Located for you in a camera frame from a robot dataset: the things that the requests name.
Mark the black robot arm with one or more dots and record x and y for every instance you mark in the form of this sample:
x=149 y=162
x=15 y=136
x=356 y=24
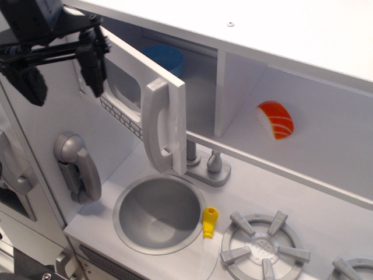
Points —
x=43 y=32

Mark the grey toy telephone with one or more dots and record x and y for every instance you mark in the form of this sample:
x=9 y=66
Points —
x=78 y=168

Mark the grey stove burner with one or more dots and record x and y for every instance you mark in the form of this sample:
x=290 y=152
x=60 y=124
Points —
x=355 y=268
x=261 y=246

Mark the silver sink basin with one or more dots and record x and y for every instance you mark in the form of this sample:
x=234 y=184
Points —
x=159 y=214

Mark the yellow plastic toy piece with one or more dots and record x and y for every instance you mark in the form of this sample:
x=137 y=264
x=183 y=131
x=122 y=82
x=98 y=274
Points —
x=210 y=216

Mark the white toy kitchen cabinet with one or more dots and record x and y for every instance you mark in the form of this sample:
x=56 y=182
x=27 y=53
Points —
x=313 y=57

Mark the salmon sushi toy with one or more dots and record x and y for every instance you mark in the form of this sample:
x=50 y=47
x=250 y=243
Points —
x=275 y=119

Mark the grey toy faucet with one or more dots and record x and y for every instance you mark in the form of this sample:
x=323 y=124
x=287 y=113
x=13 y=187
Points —
x=209 y=168

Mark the blue plastic bowl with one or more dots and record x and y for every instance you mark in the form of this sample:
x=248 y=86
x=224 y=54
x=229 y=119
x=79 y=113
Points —
x=168 y=57

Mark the white microwave door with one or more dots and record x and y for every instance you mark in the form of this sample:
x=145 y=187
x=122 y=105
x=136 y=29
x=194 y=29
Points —
x=149 y=101

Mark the grey fridge door handle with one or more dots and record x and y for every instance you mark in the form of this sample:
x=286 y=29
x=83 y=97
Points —
x=16 y=171

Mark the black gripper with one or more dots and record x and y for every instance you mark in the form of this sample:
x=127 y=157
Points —
x=39 y=35

